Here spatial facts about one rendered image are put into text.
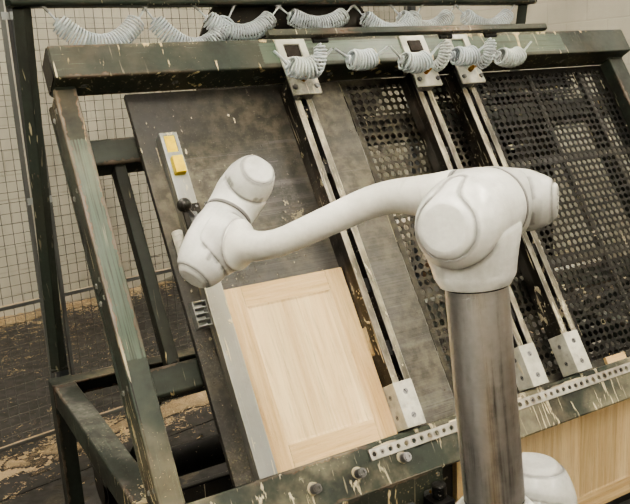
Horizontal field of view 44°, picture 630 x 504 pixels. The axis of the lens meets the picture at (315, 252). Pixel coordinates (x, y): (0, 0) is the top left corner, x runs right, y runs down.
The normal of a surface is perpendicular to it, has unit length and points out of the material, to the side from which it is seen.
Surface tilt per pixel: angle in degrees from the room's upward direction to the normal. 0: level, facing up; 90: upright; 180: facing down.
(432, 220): 84
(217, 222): 37
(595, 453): 90
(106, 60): 59
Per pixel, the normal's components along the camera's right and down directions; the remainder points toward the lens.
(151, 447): 0.40, -0.36
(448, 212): -0.55, 0.18
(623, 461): 0.50, 0.16
